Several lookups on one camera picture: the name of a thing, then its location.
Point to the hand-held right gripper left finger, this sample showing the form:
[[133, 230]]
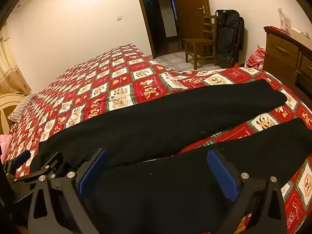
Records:
[[93, 173]]

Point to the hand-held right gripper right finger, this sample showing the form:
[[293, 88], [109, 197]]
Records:
[[220, 175]]

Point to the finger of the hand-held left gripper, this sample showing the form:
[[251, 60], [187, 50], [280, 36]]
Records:
[[22, 157], [50, 165]]

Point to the black pants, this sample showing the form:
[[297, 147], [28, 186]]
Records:
[[146, 126]]

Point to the striped pillow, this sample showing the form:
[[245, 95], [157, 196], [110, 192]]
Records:
[[20, 108]]

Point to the cream wooden bed headboard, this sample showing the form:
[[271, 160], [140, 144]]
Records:
[[7, 107]]

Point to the red patchwork printed blanket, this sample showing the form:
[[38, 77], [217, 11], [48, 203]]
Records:
[[97, 90]]

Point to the beige patterned curtain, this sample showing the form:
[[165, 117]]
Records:
[[12, 73]]

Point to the red checkered cloth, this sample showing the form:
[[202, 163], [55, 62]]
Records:
[[254, 58]]

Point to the wooden chair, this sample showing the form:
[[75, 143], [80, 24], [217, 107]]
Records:
[[198, 43]]

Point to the wooden dresser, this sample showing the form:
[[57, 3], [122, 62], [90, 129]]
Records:
[[282, 51]]

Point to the black travel bag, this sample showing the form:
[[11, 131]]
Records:
[[228, 34]]

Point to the brown wooden door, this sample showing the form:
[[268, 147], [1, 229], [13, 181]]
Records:
[[190, 17]]

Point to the white box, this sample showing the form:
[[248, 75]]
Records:
[[301, 33]]

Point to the white greeting card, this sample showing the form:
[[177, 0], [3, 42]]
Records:
[[284, 19]]

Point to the brown wooden door frame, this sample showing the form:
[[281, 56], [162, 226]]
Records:
[[145, 17]]

